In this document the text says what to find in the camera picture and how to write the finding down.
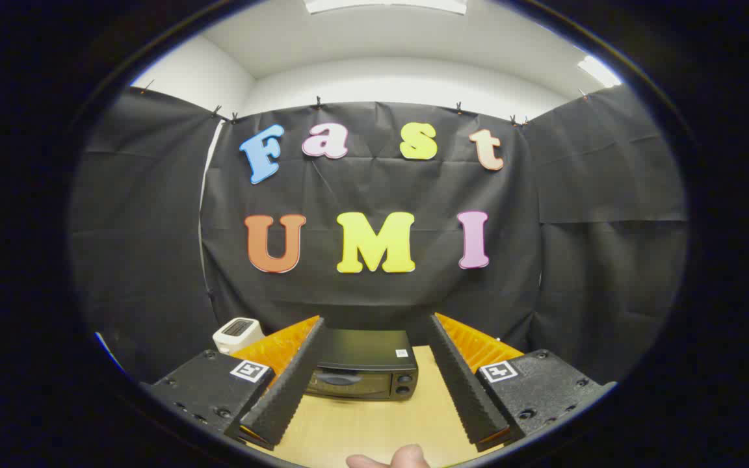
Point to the ceiling light panel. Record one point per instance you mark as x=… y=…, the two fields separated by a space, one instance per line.
x=599 y=70
x=384 y=5

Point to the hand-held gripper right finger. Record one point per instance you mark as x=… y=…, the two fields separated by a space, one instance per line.
x=462 y=383

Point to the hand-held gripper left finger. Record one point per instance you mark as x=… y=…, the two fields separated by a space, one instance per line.
x=290 y=383

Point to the white slot toaster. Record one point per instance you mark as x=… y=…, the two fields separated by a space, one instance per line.
x=236 y=333

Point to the black toaster oven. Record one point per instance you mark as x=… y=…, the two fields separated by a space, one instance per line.
x=368 y=351

